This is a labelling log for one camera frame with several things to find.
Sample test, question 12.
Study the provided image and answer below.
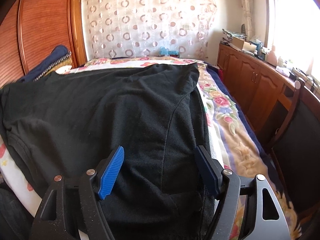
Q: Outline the black t-shirt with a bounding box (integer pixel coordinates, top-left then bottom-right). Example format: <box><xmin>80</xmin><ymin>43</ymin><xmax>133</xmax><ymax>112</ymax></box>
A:
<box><xmin>1</xmin><ymin>63</ymin><xmax>214</xmax><ymax>239</ymax></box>

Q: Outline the floral bed blanket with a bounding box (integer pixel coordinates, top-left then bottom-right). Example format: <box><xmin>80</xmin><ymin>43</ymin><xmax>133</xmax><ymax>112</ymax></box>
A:
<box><xmin>85</xmin><ymin>57</ymin><xmax>302</xmax><ymax>239</ymax></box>

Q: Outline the dark wooden chair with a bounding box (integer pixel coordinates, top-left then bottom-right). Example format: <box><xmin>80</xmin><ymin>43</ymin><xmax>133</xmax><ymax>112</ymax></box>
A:
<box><xmin>271</xmin><ymin>78</ymin><xmax>319</xmax><ymax>219</ymax></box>

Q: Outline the wooden sideboard cabinet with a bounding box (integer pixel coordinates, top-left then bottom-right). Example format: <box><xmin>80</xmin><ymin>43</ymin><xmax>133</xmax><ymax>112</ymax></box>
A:
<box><xmin>217</xmin><ymin>44</ymin><xmax>295</xmax><ymax>136</ymax></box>

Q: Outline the white strawberry print sheet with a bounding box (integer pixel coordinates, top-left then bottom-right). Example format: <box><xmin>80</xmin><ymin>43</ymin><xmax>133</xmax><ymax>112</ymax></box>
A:
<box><xmin>1</xmin><ymin>57</ymin><xmax>225</xmax><ymax>216</ymax></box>

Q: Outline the navy folded blanket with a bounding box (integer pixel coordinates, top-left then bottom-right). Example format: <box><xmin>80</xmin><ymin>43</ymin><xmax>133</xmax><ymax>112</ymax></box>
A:
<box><xmin>17</xmin><ymin>45</ymin><xmax>69</xmax><ymax>83</ymax></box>

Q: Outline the blue toy on bed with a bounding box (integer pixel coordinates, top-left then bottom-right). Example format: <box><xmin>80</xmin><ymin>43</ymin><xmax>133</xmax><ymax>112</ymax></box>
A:
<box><xmin>159</xmin><ymin>47</ymin><xmax>180</xmax><ymax>58</ymax></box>

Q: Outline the cardboard box on cabinet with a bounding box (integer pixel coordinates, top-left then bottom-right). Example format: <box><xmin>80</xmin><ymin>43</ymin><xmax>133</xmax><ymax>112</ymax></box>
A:
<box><xmin>232</xmin><ymin>37</ymin><xmax>257</xmax><ymax>53</ymax></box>

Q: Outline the circle pattern sheer curtain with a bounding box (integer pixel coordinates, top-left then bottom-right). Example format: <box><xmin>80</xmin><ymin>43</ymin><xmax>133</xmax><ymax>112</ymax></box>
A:
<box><xmin>81</xmin><ymin>0</ymin><xmax>216</xmax><ymax>60</ymax></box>

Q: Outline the bright window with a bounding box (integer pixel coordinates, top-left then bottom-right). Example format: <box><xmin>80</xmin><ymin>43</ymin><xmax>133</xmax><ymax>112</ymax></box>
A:
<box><xmin>269</xmin><ymin>0</ymin><xmax>319</xmax><ymax>80</ymax></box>

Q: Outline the wooden slatted wardrobe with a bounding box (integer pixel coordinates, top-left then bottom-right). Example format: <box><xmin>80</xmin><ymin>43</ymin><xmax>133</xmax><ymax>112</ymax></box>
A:
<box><xmin>1</xmin><ymin>0</ymin><xmax>87</xmax><ymax>85</ymax></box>

